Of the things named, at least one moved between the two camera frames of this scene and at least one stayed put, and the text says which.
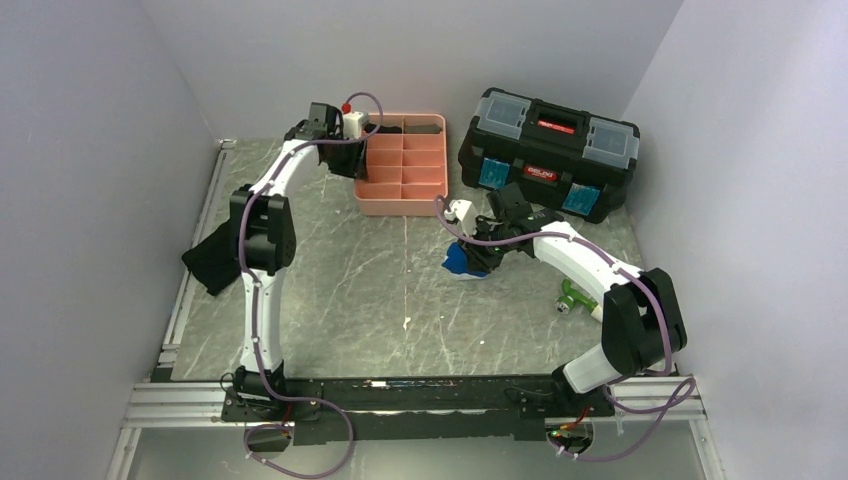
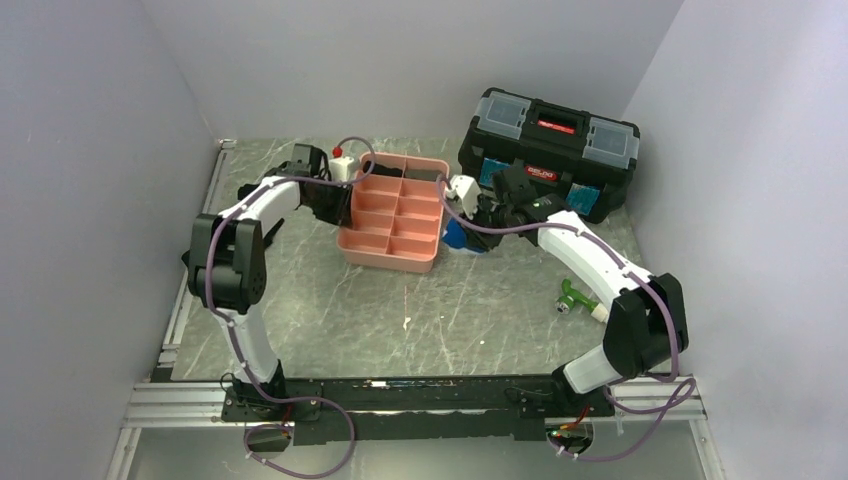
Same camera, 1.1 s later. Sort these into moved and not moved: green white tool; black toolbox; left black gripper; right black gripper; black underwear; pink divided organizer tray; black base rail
Moved: right black gripper; left black gripper; pink divided organizer tray
Not moved: black underwear; green white tool; black base rail; black toolbox
